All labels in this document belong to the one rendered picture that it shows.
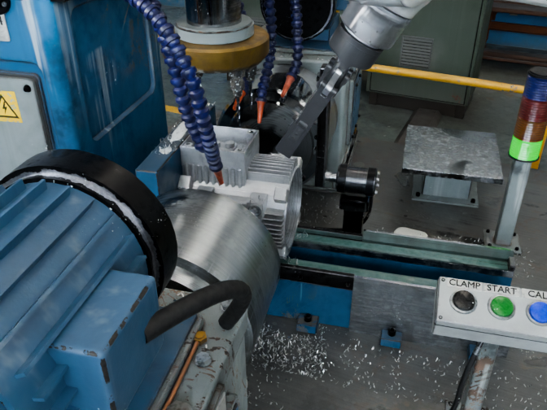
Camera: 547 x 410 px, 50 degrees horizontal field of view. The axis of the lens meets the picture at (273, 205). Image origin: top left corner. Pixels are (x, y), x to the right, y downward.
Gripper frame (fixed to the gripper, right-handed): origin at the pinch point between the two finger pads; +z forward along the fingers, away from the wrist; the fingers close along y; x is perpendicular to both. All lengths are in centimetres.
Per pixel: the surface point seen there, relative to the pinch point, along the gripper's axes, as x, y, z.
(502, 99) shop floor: 123, -348, 62
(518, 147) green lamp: 42, -35, -9
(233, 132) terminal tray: -9.6, -10.3, 11.6
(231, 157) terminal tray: -6.9, -0.7, 10.5
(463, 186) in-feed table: 46, -54, 13
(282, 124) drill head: -2.6, -26.6, 12.8
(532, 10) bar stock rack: 113, -415, 11
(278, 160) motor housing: 0.5, -6.7, 9.2
